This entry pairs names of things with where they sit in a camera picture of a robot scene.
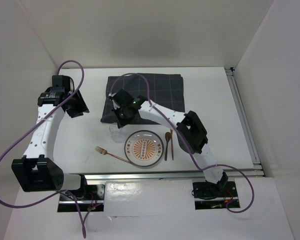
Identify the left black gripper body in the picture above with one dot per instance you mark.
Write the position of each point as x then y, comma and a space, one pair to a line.
77, 105

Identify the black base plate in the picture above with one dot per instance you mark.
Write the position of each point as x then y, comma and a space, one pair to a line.
206, 199
89, 199

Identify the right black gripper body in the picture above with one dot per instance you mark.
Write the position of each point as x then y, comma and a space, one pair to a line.
123, 117

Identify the copper fork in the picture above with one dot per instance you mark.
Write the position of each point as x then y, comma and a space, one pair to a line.
104, 152

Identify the patterned glass plate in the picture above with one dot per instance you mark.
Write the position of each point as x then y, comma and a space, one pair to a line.
144, 148

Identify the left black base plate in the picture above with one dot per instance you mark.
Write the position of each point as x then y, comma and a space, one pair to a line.
89, 199

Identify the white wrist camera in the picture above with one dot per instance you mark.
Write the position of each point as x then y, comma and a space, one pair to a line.
111, 98

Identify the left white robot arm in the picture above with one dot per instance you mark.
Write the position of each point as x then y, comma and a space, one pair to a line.
36, 170

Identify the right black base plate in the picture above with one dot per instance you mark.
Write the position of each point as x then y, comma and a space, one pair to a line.
206, 199

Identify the copper knife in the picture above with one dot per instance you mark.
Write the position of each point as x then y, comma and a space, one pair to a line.
172, 144

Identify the copper spoon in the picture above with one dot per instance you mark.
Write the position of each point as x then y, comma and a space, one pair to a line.
168, 137

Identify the dark grey checked cloth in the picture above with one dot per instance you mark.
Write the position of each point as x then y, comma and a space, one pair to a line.
166, 90

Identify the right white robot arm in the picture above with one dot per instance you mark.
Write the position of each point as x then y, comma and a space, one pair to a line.
190, 131

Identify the clear plastic cup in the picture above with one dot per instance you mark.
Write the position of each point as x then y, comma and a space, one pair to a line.
116, 134

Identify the aluminium frame rail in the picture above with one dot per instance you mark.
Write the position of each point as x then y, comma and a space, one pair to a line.
211, 92

